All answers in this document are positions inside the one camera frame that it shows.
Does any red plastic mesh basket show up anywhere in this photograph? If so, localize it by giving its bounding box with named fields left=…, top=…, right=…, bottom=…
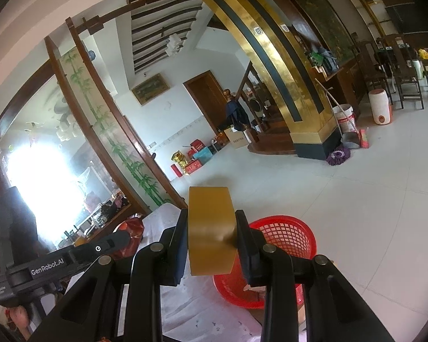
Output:
left=213, top=211, right=317, bottom=310

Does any red candy wrapper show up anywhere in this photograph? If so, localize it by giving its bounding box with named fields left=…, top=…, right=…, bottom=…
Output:
left=111, top=215, right=144, bottom=260

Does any brown packing tape roll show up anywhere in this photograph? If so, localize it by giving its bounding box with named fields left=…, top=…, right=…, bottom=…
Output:
left=188, top=187, right=237, bottom=276

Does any person left hand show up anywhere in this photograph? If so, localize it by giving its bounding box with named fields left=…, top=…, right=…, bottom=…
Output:
left=7, top=306, right=31, bottom=341

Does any wooden sideboard with clutter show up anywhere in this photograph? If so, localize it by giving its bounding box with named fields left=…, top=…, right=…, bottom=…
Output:
left=56, top=191, right=144, bottom=249

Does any pink floral tablecloth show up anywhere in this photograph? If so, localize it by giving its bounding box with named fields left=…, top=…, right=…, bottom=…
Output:
left=64, top=202, right=265, bottom=342

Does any grey dustpan and broom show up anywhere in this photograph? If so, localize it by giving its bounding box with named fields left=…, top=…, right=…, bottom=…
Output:
left=315, top=79, right=370, bottom=149

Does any red gift boxes pile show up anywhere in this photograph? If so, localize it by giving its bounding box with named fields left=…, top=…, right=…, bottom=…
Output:
left=171, top=139, right=223, bottom=177

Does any white plastic bucket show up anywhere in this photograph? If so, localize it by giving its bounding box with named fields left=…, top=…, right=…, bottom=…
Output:
left=332, top=103, right=357, bottom=134

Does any cardboard box by stairs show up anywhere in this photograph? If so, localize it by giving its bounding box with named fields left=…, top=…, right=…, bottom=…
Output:
left=224, top=127, right=249, bottom=149

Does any white cylindrical stool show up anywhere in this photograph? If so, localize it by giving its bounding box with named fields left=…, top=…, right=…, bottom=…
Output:
left=368, top=89, right=392, bottom=125

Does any wooden staircase railing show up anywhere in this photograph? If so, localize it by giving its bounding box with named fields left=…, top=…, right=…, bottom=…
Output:
left=224, top=62, right=291, bottom=141

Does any framed landscape painting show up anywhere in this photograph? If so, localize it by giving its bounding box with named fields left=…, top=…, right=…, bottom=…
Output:
left=131, top=73, right=170, bottom=106

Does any dark jacket on railing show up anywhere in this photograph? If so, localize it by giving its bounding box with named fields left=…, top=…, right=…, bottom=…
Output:
left=226, top=100, right=250, bottom=131

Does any brown wooden door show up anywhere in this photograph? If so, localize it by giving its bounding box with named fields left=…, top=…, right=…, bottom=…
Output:
left=183, top=70, right=227, bottom=134

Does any dark wooden chair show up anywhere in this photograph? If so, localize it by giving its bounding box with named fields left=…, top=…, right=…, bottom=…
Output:
left=380, top=34, right=425, bottom=109

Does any gold and black pillar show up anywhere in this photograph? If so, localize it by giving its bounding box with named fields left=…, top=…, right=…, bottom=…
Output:
left=203, top=0, right=341, bottom=160

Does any black television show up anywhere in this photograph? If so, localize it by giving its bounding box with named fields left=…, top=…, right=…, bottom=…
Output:
left=393, top=3, right=428, bottom=33

